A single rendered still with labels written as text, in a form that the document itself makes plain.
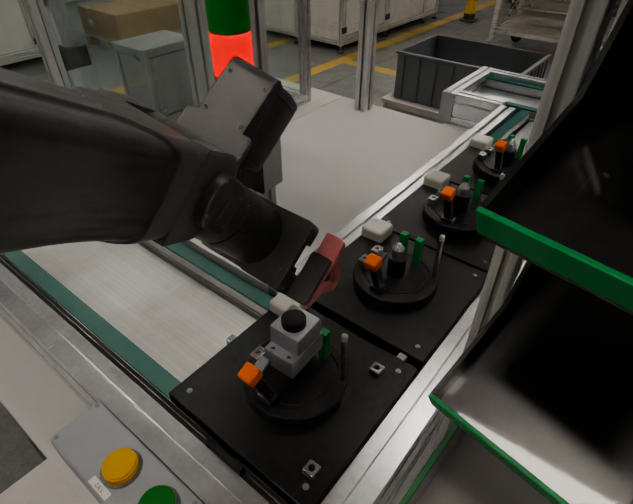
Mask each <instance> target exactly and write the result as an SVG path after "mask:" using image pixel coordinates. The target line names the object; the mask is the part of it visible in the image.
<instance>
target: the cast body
mask: <svg viewBox="0 0 633 504"><path fill-rule="evenodd" d="M321 324H322V322H321V321H320V319H319V318H318V317H316V316H314V315H312V314H311V313H309V312H307V311H305V310H303V309H302V308H300V307H298V306H296V305H294V304H293V305H291V306H290V307H289V308H288V309H287V310H286V311H285V312H284V313H283V314H282V315H280V316H279V317H278V318H277V319H276V320H275V321H274V322H273V323H272V324H271V325H270V332H271V340H272V341H271V342H270V343H269V344H268V345H267V346H266V347H265V357H266V358H267V359H268V360H270V361H271V364H270V365H271V366H273V367H274V368H276V369H277V370H279V371H280V372H282V373H283V374H285V375H286V376H288V377H289V378H291V379H293V378H294V377H295V376H296V375H297V374H298V373H299V372H300V371H301V370H302V368H303V367H304V366H305V365H306V364H307V363H308V362H309V361H310V360H311V359H312V358H313V356H314V355H315V354H316V353H317V352H318V351H319V350H320V349H321V348H322V346H323V332H322V331H320V330H321Z"/></svg>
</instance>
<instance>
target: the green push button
mask: <svg viewBox="0 0 633 504"><path fill-rule="evenodd" d="M138 504H177V499H176V496H175V494H174V492H173V490H172V489H171V488H170V487H168V486H165V485H158V486H154V487H152V488H150V489H149V490H147V491H146V492H145V493H144V494H143V495H142V497H141V498H140V500H139V503H138Z"/></svg>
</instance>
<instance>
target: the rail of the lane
mask: <svg viewBox="0 0 633 504"><path fill-rule="evenodd" d="M0 318H1V319H2V320H3V321H4V322H5V323H6V324H7V325H8V326H9V327H10V328H11V329H12V330H13V331H14V332H15V333H16V334H17V335H18V336H19V337H20V338H21V339H22V340H23V341H24V342H25V343H26V344H27V346H28V347H29V348H30V349H31V350H32V351H33V352H34V353H35V354H36V355H37V356H38V357H39V358H40V359H41V360H42V361H43V362H44V363H45V364H46V365H47V366H48V367H49V368H50V369H51V370H52V371H53V372H54V373H55V374H56V375H57V376H58V377H59V378H60V379H61V380H62V381H63V382H64V383H65V384H66V385H67V386H68V387H69V388H70V389H71V390H72V391H73V392H74V393H75V395H76V396H77V397H78V398H79V399H80V400H81V401H82V402H83V403H84V404H85V405H86V406H87V407H88V408H91V407H92V406H93V405H95V404H96V403H97V402H101V403H103V404H104V405H105V406H106V407H107V408H108V409H109V410H110V411H111V412H112V413H113V414H114V415H115V416H116V417H117V418H118V419H119V420H120V421H121V422H122V423H123V424H124V425H125V426H126V427H127V428H128V429H129V430H130V431H131V432H132V433H133V434H134V435H135V436H136V437H137V438H138V439H139V440H140V441H141V442H142V443H143V444H144V445H145V446H146V447H147V448H148V449H149V450H150V451H151V452H152V453H153V454H154V455H155V456H156V457H157V458H158V459H159V460H160V461H161V462H162V463H163V464H165V465H166V466H167V467H168V468H169V469H170V470H171V471H172V472H173V473H174V474H175V475H176V476H177V477H178V478H179V479H180V480H181V481H182V482H183V483H184V484H185V485H186V486H187V487H188V488H189V489H190V490H191V491H192V492H193V493H194V494H195V495H196V496H197V497H198V498H199V499H200V500H201V501H202V502H203V504H270V503H269V502H268V501H267V500H266V499H265V498H264V497H262V496H261V495H260V494H259V493H258V492H257V491H256V490H255V489H253V488H252V487H251V486H250V485H249V484H248V483H247V482H246V481H245V480H243V479H242V477H243V476H244V475H245V474H246V470H245V466H244V465H243V464H242V463H241V462H239V461H238V460H237V459H236V458H235V457H234V456H233V455H231V454H230V453H229V452H228V451H227V450H226V449H225V448H223V447H222V446H221V445H220V444H219V443H218V442H217V441H215V440H214V439H213V438H212V437H210V438H209V439H208V440H207V441H206V442H205V443H206V446H205V445H204V444H203V443H202V442H201V441H200V440H199V439H197V438H196V437H195V436H194V435H193V434H192V433H191V432H190V431H188V430H187V429H186V428H185V427H184V426H183V425H182V424H181V423H179V422H178V421H177V420H176V419H175V418H174V417H173V416H172V415H171V414H169V413H168V412H167V411H166V410H165V409H164V408H163V407H162V406H160V405H159V404H158V403H157V402H156V401H155V400H154V399H153V398H151V397H150V396H149V395H148V394H147V393H146V392H145V391H144V390H142V389H141V388H140V387H139V386H138V385H137V384H136V383H135V382H134V381H132V380H131V379H130V378H129V377H128V376H127V375H126V374H125V373H123V372H122V371H121V370H120V369H119V368H118V367H117V366H116V365H114V364H113V363H112V362H111V361H110V360H109V359H108V358H107V357H105V356H104V355H103V354H102V353H101V352H100V351H99V350H98V349H97V348H95V347H94V346H93V345H92V344H91V343H90V342H89V341H88V340H86V339H85V338H84V337H83V336H82V335H81V334H80V333H79V332H77V331H76V330H75V329H74V328H73V327H72V326H71V325H70V324H69V323H67V322H66V321H65V320H64V319H63V318H62V317H61V316H60V315H58V314H57V313H56V312H55V311H54V310H53V309H52V308H51V307H49V306H48V305H47V304H46V303H45V302H44V301H43V300H42V299H40V298H39V297H38V296H37V295H36V294H35V293H34V292H33V291H32V290H30V289H29V288H28V287H27V286H26V285H25V284H24V283H23V282H21V281H20V280H19V279H18V278H17V277H16V276H15V275H14V274H12V273H11V272H10V271H9V270H8V269H7V268H6V267H5V266H3V265H2V264H1V263H0Z"/></svg>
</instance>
